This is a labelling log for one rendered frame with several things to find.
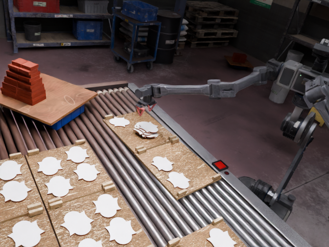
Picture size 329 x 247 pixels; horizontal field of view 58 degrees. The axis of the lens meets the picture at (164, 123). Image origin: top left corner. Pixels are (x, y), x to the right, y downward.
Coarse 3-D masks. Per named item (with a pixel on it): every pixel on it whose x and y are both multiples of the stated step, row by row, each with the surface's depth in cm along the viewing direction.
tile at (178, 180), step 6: (168, 174) 170; (174, 174) 171; (180, 174) 172; (168, 180) 166; (174, 180) 167; (180, 180) 167; (186, 180) 168; (174, 186) 163; (180, 186) 164; (186, 186) 164
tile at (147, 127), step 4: (140, 124) 200; (144, 124) 201; (148, 124) 202; (152, 124) 203; (140, 128) 197; (144, 128) 197; (148, 128) 198; (152, 128) 199; (156, 128) 199; (152, 132) 195; (156, 132) 197
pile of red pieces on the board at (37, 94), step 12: (24, 60) 183; (12, 72) 182; (24, 72) 177; (36, 72) 183; (12, 84) 187; (24, 84) 182; (36, 84) 185; (12, 96) 191; (24, 96) 187; (36, 96) 189
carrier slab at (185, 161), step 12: (168, 144) 196; (180, 144) 198; (144, 156) 181; (156, 156) 183; (168, 156) 185; (180, 156) 187; (192, 156) 189; (156, 168) 174; (180, 168) 178; (192, 168) 180; (204, 168) 182; (192, 180) 171; (204, 180) 172; (216, 180) 175; (192, 192) 164
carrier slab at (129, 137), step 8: (136, 112) 223; (144, 112) 225; (104, 120) 207; (128, 120) 212; (136, 120) 214; (144, 120) 216; (152, 120) 218; (112, 128) 200; (120, 128) 202; (128, 128) 204; (160, 128) 210; (120, 136) 194; (128, 136) 196; (136, 136) 197; (160, 136) 202; (168, 136) 204; (128, 144) 189; (136, 144) 190; (144, 144) 192; (152, 144) 193; (160, 144) 195; (136, 152) 184
